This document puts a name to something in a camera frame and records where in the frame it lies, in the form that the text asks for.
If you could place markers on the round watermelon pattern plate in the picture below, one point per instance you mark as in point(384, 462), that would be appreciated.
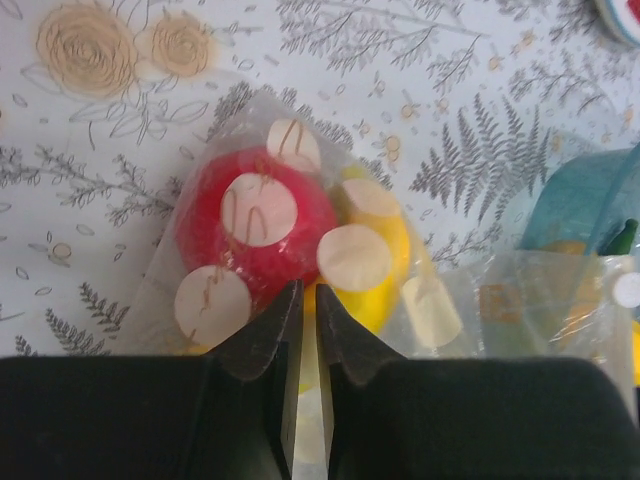
point(621, 17)

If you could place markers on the red fake food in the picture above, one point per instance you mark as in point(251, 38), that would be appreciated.
point(248, 213)

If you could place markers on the clear teal plastic tray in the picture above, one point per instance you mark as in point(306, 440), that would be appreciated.
point(591, 199)

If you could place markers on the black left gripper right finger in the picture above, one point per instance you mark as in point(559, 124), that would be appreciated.
point(390, 417)

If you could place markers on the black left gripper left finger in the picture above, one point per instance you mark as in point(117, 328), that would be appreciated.
point(226, 414)

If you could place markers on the yellow orange fake mango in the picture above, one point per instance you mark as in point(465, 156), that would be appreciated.
point(569, 247)

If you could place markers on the polka dot zip top bag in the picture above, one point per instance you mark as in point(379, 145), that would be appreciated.
point(511, 304)

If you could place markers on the green fake chili pepper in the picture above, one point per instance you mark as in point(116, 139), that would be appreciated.
point(623, 242)

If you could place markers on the yellow fake food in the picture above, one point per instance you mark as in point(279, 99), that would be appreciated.
point(367, 257)

